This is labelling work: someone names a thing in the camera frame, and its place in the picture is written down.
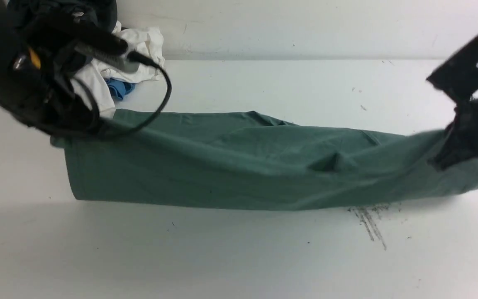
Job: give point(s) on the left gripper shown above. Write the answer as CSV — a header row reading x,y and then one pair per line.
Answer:
x,y
38,95

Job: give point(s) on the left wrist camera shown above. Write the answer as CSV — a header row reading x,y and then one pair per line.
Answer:
x,y
88,40

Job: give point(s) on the blue garment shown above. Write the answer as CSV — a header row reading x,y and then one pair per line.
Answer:
x,y
119,89

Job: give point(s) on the black garment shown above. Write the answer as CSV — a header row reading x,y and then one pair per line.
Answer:
x,y
102,13

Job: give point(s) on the white garment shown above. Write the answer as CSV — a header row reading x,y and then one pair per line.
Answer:
x,y
89,81

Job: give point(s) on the green long-sleeve top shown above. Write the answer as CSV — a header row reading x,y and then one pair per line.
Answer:
x,y
250,161

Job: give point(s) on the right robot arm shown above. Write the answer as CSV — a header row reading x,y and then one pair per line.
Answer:
x,y
461,143

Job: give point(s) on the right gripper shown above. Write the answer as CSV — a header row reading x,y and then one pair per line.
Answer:
x,y
461,142

